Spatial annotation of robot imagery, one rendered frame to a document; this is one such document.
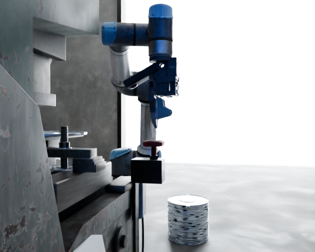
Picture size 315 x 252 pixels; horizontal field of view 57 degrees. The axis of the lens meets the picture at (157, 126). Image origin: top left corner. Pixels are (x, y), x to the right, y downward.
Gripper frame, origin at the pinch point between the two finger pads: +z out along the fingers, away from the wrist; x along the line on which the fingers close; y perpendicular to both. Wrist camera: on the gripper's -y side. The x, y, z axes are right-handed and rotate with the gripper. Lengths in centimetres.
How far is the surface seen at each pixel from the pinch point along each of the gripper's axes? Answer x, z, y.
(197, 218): 107, 63, 7
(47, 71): -15.9, -14.1, -25.6
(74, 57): 437, -125, -249
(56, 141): -7.6, 5.2, -28.1
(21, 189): -53, 8, -7
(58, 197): -36.8, 13.5, -10.5
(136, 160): -2.7, 10.9, -4.8
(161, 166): -2.7, 12.3, 2.7
